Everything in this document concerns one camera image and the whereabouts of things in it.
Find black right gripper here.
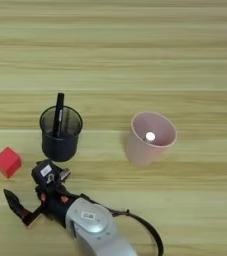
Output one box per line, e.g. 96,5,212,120
3,167,83,230

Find red foam cube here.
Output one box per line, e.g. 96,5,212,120
0,146,23,180

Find black mesh pen holder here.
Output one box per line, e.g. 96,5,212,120
39,105,84,163

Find pink plastic cup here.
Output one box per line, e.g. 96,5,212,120
124,111,178,168

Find black box with white label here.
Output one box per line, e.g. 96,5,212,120
31,159,62,188

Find black marker pen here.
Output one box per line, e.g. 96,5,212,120
51,92,66,139

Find small white round object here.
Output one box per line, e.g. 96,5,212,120
144,131,157,143

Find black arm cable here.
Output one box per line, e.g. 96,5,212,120
108,208,165,256

